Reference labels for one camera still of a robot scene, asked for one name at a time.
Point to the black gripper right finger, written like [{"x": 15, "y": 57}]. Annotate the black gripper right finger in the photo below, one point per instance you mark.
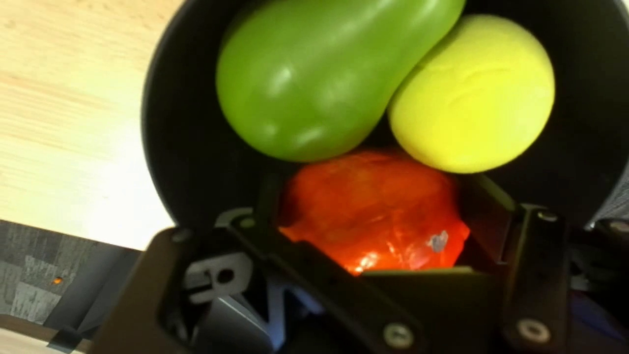
[{"x": 541, "y": 281}]

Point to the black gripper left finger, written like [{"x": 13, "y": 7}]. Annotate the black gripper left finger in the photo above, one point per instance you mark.
[{"x": 327, "y": 295}]

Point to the orange plastic bell pepper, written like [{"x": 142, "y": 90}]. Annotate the orange plastic bell pepper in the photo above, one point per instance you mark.
[{"x": 374, "y": 208}]

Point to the yellow round plastic fruit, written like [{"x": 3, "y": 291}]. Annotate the yellow round plastic fruit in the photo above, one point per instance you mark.
[{"x": 478, "y": 98}]

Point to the black plastic bowl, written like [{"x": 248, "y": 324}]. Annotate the black plastic bowl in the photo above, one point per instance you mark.
[{"x": 190, "y": 129}]

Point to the green apple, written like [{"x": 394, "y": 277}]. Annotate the green apple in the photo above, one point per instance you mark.
[{"x": 315, "y": 78}]

